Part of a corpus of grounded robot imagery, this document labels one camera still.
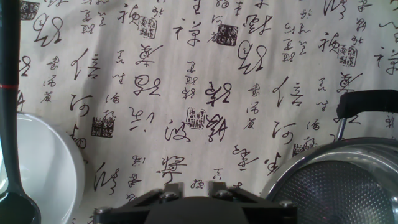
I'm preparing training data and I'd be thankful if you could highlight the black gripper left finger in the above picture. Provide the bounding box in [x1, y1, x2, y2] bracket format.
[93, 182, 186, 224]

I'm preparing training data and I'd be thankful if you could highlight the black ladle with red ring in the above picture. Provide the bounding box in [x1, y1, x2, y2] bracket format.
[0, 0, 42, 224]

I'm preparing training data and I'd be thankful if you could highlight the beige calligraphy print tablecloth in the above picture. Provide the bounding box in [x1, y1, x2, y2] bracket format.
[0, 0, 398, 224]

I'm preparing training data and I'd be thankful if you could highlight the steel pot with black handles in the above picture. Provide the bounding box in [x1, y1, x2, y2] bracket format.
[261, 89, 398, 224]

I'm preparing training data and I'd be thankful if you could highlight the white ceramic bowl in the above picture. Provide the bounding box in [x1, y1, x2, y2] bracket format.
[0, 112, 86, 224]

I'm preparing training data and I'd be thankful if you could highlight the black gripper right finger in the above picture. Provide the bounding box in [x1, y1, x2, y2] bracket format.
[207, 181, 299, 224]

